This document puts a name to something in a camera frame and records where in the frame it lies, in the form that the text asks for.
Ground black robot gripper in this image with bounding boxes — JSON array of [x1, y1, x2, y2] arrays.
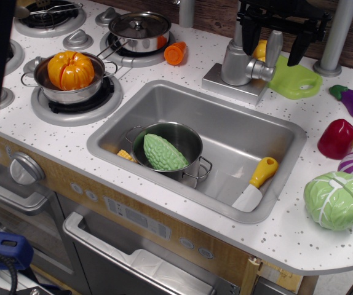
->
[[238, 1, 332, 66]]

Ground silver faucet lever handle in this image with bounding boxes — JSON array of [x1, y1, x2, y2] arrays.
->
[[245, 30, 283, 82]]

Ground grey vertical pole right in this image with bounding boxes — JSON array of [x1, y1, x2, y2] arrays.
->
[[313, 0, 353, 77]]

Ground grey vertical pole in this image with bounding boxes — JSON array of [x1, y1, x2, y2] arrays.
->
[[313, 0, 353, 77], [179, 0, 195, 28]]

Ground grey vertical pole left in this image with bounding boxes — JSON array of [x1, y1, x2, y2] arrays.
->
[[179, 0, 195, 28]]

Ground yellow toy lemon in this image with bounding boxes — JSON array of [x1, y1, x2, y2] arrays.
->
[[252, 39, 267, 62]]

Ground green toy cutting board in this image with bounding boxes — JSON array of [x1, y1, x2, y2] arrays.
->
[[268, 55, 323, 100]]

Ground silver toy faucet base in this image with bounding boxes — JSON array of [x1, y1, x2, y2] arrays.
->
[[202, 24, 274, 105]]

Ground orange toy carrot piece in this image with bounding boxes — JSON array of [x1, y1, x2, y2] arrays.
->
[[164, 42, 187, 65]]

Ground grey toy sink basin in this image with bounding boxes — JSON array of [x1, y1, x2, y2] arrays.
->
[[87, 80, 306, 224]]

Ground red toy bell pepper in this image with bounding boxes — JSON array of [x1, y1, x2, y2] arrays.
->
[[317, 119, 353, 160]]

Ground lidded steel saucepan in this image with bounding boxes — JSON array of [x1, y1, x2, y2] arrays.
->
[[100, 12, 172, 58]]

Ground steel pot in sink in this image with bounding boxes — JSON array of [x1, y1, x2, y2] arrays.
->
[[125, 122, 212, 188]]

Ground green toy bitter gourd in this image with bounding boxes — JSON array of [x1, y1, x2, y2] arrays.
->
[[143, 133, 189, 171]]

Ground back right stove burner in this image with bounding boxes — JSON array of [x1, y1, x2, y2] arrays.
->
[[100, 33, 176, 68]]

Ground grey stove knob rear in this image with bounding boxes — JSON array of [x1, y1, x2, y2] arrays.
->
[[95, 7, 120, 27]]

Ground grey stove knob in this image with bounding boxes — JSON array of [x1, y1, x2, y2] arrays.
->
[[95, 7, 120, 27], [63, 29, 93, 51], [0, 87, 15, 109]]

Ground green toy cabbage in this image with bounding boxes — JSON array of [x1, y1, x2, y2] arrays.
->
[[304, 171, 353, 231]]

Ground front grey stove burner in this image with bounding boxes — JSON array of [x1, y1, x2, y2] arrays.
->
[[31, 76, 122, 127]]

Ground yellow toy corn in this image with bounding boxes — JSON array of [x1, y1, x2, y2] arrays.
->
[[117, 149, 137, 163]]

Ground orange toy pumpkin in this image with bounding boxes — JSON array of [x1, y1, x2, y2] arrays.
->
[[47, 51, 95, 91]]

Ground back left stove burner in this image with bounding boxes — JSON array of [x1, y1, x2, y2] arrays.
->
[[14, 0, 86, 38]]

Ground steel pot on burner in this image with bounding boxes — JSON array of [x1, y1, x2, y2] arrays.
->
[[21, 52, 118, 104]]

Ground left edge stove burner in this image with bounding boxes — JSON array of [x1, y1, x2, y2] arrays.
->
[[4, 39, 25, 76]]

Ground grey stove knob left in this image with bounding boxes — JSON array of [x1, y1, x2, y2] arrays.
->
[[0, 87, 15, 109]]

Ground silver dishwasher door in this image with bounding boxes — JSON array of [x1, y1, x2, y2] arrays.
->
[[63, 212, 241, 294]]

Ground silver oven dial knob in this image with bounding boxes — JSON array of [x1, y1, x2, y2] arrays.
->
[[9, 152, 46, 186]]

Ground blue clamp device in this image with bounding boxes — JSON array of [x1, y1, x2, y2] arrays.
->
[[0, 232, 34, 270]]

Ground yellow handled toy knife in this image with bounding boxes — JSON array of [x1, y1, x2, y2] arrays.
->
[[231, 157, 279, 213]]

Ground wire rack utensil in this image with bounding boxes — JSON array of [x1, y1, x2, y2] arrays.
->
[[14, 1, 83, 29]]

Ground silver oven door handle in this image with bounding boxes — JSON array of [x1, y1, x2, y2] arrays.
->
[[0, 186, 48, 216]]

